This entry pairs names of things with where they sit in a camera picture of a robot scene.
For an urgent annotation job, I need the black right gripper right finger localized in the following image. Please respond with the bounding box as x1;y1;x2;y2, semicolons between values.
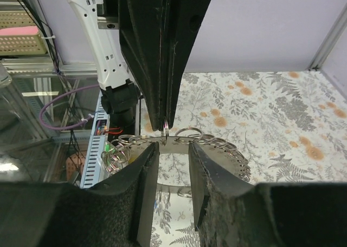
188;143;346;246

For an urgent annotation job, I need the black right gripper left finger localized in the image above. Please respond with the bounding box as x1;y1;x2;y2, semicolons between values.
1;142;159;246

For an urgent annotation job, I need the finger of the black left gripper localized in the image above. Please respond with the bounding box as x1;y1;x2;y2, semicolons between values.
159;0;211;127
118;0;163;131

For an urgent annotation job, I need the metal key organizer ring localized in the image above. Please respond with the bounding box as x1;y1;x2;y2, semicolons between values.
100;118;252;199

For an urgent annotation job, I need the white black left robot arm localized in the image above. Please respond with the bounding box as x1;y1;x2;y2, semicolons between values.
67;0;211;135

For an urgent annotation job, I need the floral tablecloth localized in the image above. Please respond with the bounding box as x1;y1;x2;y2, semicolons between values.
139;70;347;247

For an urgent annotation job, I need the cream perforated basket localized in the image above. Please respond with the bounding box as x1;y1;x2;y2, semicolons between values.
1;11;47;56

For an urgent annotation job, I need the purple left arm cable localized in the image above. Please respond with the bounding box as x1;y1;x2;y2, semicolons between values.
40;83;102;131

